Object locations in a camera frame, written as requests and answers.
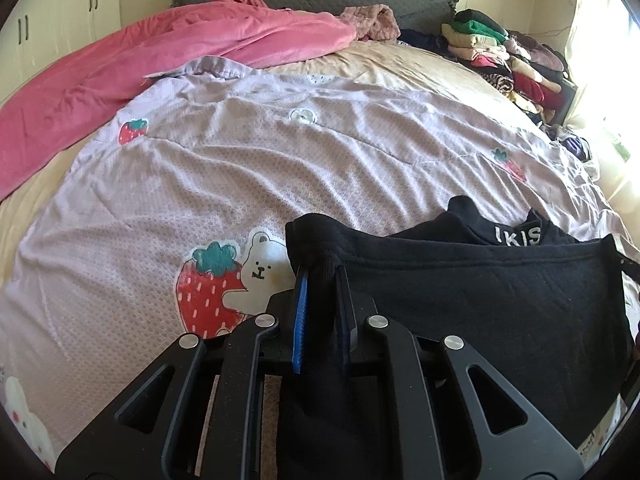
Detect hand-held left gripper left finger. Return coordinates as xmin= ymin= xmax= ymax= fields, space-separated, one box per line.
xmin=55 ymin=267 xmax=313 ymax=480

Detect lilac strawberry print quilt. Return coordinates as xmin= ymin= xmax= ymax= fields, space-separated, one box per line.
xmin=0 ymin=57 xmax=640 ymax=471

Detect cream wardrobe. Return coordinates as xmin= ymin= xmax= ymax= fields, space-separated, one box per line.
xmin=0 ymin=0 xmax=123 ymax=111

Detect dark navy clothes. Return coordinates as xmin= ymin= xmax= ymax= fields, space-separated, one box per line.
xmin=399 ymin=28 xmax=452 ymax=54

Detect purple crumpled clothes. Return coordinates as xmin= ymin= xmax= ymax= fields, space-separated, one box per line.
xmin=544 ymin=122 xmax=602 ymax=177

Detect pink blanket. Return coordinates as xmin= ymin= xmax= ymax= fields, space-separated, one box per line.
xmin=0 ymin=0 xmax=357 ymax=201

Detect pile of folded clothes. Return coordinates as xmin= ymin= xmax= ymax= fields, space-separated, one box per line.
xmin=440 ymin=8 xmax=577 ymax=127

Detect pink fluffy garment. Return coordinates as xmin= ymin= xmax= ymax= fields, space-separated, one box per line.
xmin=340 ymin=4 xmax=402 ymax=44

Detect pale window curtain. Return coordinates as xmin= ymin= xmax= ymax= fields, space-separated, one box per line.
xmin=565 ymin=0 xmax=640 ymax=196

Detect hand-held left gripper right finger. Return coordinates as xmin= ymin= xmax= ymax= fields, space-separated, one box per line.
xmin=334 ymin=266 xmax=586 ymax=480

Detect black printed sweater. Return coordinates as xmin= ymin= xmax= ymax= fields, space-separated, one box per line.
xmin=277 ymin=195 xmax=638 ymax=480

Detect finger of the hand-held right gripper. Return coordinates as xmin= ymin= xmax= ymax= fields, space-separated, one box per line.
xmin=616 ymin=252 xmax=640 ymax=283

